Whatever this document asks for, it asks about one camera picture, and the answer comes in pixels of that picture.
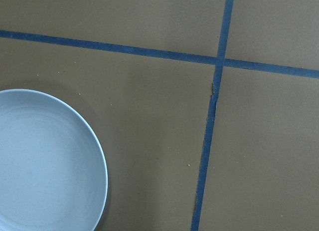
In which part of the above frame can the blue plate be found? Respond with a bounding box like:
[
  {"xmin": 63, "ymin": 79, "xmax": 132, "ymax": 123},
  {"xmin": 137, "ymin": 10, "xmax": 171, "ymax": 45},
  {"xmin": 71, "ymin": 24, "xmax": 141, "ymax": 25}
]
[{"xmin": 0, "ymin": 89, "xmax": 108, "ymax": 231}]

